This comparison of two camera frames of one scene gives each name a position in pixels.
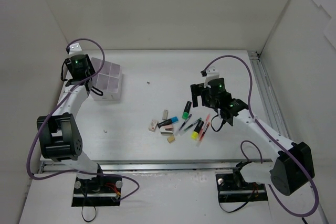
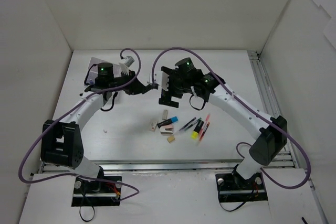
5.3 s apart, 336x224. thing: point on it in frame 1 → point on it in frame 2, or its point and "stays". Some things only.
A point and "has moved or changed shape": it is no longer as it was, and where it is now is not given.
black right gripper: (199, 89) → (170, 86)
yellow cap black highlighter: (195, 134) stays
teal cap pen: (192, 124) stays
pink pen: (206, 120) stays
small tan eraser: (170, 139) stays
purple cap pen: (185, 121) has moved or changed shape
